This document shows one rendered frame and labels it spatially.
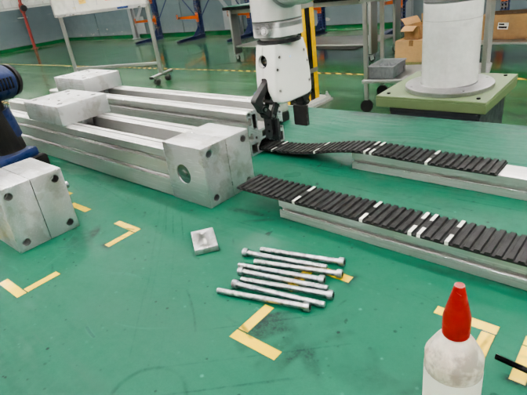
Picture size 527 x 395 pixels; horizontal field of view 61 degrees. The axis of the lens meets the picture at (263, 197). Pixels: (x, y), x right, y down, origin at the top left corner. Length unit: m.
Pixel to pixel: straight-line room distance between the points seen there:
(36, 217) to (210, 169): 0.25
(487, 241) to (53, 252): 0.54
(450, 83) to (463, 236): 0.62
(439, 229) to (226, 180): 0.32
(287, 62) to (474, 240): 0.44
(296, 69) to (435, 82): 0.39
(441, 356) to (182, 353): 0.23
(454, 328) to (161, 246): 0.41
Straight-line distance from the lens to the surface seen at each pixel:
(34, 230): 0.71
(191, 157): 0.67
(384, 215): 0.55
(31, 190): 0.69
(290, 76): 0.80
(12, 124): 0.96
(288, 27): 0.78
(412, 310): 0.47
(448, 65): 1.08
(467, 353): 0.33
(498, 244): 0.51
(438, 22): 1.07
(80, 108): 1.01
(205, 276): 0.53
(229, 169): 0.69
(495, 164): 0.70
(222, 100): 0.98
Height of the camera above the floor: 1.08
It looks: 26 degrees down
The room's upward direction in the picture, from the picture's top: 8 degrees counter-clockwise
